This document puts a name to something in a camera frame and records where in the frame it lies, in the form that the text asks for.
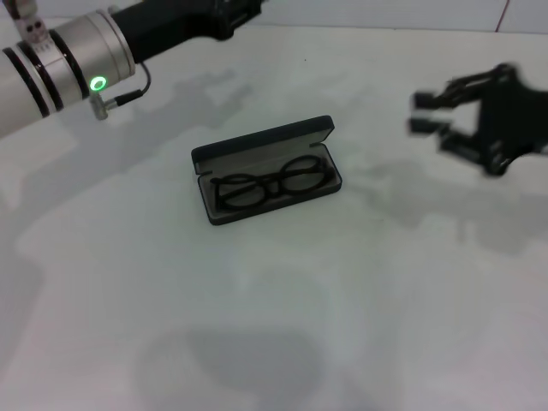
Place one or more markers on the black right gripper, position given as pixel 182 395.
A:
pixel 514 120

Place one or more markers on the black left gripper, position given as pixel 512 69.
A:
pixel 171 21

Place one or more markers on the black round glasses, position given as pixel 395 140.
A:
pixel 276 182

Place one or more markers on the black glasses case grey lining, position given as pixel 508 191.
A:
pixel 222 160

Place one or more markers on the left camera mount bracket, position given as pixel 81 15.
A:
pixel 32 25

